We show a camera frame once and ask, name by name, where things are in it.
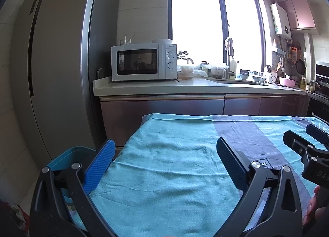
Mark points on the wall rack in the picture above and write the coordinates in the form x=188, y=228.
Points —
x=279, y=50

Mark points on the small dark bowl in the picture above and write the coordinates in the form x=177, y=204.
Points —
x=244, y=76

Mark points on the white soap bottle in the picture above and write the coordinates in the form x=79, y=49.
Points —
x=233, y=68

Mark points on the small white ornament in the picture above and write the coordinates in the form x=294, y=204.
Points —
x=126, y=40

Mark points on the kitchen window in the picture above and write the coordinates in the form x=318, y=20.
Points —
x=195, y=21

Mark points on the kitchen counter cabinet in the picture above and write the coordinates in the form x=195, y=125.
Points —
x=167, y=106

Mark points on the oil bottle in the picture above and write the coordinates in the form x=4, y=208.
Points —
x=303, y=84

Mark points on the person's right hand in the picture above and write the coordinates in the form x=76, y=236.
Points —
x=313, y=201

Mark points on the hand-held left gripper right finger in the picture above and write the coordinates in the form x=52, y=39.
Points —
x=231, y=165

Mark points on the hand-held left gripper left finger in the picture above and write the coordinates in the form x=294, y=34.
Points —
x=100, y=167

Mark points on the kitchen knife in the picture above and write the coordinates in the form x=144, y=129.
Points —
x=277, y=85

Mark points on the metal faucet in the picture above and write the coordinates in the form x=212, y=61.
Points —
x=229, y=47

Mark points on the orange grater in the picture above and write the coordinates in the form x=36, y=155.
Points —
x=294, y=52

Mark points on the teal printed tablecloth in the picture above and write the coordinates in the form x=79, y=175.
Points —
x=167, y=162

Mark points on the grey refrigerator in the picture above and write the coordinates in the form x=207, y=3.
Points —
x=59, y=59

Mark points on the white dotted utensil holder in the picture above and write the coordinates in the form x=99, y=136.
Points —
x=272, y=76

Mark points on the pink bowl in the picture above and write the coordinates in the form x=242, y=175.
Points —
x=287, y=82

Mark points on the white plastic bag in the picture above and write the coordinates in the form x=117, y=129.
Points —
x=200, y=73

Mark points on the hanging frying pan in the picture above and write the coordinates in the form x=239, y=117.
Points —
x=300, y=67

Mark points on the glass jar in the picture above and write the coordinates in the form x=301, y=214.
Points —
x=204, y=66

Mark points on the plastic container with food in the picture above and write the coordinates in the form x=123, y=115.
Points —
x=218, y=72

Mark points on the pink wall cabinet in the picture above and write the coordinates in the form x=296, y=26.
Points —
x=299, y=13

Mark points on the blue patterned bowl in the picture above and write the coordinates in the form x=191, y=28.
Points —
x=259, y=79

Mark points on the glass bowl with liquid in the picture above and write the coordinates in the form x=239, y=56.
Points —
x=185, y=75

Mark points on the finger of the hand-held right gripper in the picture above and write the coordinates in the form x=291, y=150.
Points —
x=317, y=133
x=295, y=140

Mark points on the white water heater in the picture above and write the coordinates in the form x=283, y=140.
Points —
x=281, y=21

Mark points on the blue plastic bin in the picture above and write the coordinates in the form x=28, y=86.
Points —
x=66, y=154

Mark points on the white microwave oven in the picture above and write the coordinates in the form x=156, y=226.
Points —
x=136, y=62

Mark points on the hanging strainer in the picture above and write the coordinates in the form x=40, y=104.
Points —
x=291, y=62

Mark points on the kitchen sink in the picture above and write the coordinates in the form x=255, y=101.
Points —
x=236, y=81

